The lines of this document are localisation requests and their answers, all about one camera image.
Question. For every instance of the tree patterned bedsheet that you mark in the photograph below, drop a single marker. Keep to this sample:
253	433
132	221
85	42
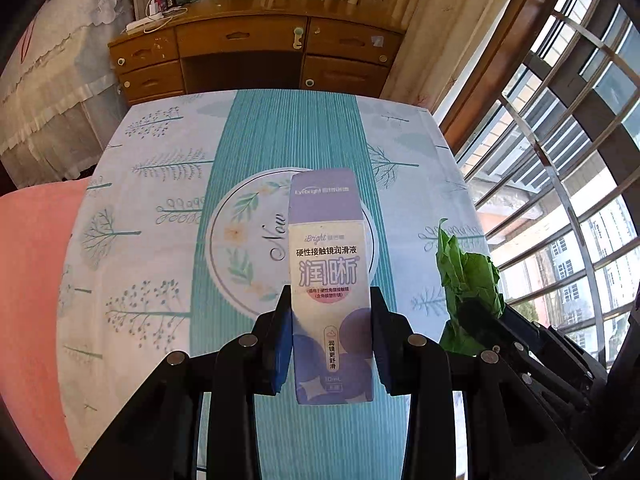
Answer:
180	240

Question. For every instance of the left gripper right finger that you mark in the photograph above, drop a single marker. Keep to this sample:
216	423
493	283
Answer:
384	343

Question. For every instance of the pink blanket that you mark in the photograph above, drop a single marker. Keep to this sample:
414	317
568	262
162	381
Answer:
36	225

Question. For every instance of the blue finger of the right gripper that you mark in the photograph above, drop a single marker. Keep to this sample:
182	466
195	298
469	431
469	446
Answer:
479	323

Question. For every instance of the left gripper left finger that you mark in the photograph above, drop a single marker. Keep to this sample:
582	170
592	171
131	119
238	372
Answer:
281	339

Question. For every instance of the metal window grille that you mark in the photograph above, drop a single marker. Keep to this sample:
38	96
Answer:
546	131

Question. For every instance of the white eye drop box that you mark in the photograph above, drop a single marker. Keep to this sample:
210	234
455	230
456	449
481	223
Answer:
330	293

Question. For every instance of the wooden dresser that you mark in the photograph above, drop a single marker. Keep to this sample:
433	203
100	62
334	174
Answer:
213	45

